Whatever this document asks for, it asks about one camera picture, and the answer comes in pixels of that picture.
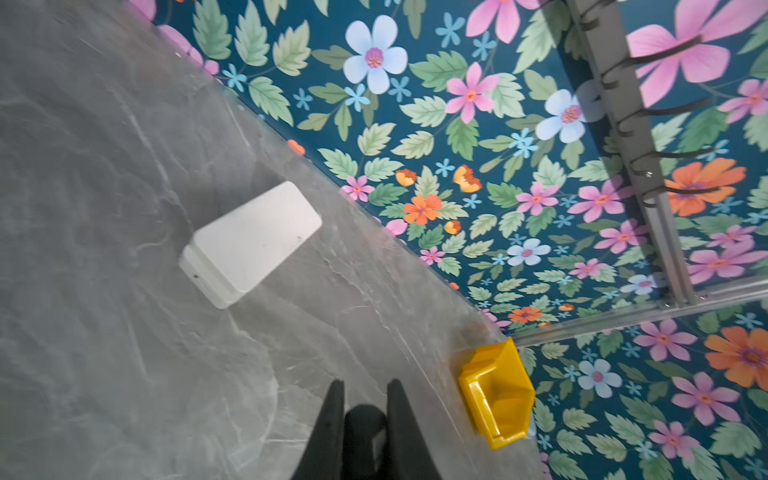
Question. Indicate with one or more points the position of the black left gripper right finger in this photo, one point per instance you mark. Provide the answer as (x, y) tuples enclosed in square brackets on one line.
[(408, 454)]

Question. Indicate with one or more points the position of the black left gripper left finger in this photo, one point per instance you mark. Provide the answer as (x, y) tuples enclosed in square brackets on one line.
[(322, 457)]

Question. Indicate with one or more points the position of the yellow plastic bin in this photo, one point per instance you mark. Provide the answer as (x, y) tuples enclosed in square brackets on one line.
[(499, 393)]

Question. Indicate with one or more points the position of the white plastic box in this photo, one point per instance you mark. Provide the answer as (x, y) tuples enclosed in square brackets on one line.
[(230, 256)]

